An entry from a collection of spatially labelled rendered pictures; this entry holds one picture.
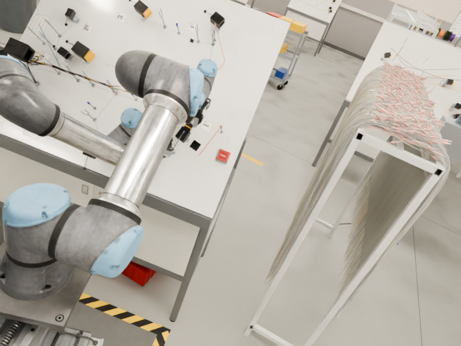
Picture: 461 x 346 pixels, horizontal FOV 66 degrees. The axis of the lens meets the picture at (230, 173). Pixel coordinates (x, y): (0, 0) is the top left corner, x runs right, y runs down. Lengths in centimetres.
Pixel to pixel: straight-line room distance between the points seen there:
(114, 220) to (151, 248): 118
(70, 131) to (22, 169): 99
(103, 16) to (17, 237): 139
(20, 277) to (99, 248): 21
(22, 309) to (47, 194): 25
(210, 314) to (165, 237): 74
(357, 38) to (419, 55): 790
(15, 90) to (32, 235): 41
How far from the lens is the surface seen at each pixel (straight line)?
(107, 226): 74
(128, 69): 92
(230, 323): 238
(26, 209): 77
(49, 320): 88
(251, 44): 183
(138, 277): 236
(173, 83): 88
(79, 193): 191
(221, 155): 161
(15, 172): 209
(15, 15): 586
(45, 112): 103
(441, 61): 456
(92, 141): 112
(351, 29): 1233
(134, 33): 190
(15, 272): 88
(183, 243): 181
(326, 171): 163
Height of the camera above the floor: 191
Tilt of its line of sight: 32 degrees down
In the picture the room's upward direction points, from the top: 20 degrees clockwise
